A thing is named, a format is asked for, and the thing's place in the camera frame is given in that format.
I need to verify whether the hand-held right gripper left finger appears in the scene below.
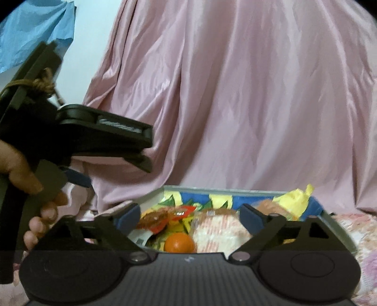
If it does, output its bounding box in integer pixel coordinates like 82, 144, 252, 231
31, 203, 151, 264

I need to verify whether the red snack packet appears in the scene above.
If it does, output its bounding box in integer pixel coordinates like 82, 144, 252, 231
137, 205, 197, 236

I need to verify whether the grey cardboard box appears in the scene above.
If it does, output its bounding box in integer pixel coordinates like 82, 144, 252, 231
130, 185, 358, 257

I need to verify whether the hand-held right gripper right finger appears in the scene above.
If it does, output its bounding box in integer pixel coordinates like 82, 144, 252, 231
230, 204, 349, 264

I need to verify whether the floral bedsheet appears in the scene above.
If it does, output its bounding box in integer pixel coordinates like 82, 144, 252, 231
0, 185, 377, 306

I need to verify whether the orange fruit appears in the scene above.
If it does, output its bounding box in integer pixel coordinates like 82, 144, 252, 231
164, 233, 197, 254

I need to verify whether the crinkled yellow snack packet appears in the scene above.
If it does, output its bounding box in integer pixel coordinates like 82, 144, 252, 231
256, 184, 316, 222

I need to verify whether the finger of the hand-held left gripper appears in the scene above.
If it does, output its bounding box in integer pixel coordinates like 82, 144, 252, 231
58, 165, 92, 189

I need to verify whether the blue yellow printed box liner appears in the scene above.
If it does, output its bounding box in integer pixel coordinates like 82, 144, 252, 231
160, 190, 323, 222

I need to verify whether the brown cord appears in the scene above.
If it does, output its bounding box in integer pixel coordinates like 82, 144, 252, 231
0, 68, 58, 100

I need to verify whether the person's left hand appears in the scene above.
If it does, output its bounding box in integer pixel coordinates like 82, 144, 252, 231
0, 140, 69, 251

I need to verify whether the blue cloth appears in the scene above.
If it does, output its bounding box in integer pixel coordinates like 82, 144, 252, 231
0, 0, 78, 75

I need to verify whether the pink satin curtain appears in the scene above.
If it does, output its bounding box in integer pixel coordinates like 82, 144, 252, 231
68, 0, 377, 216

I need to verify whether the pink white snack packet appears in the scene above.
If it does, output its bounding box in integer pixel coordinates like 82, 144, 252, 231
190, 208, 254, 254

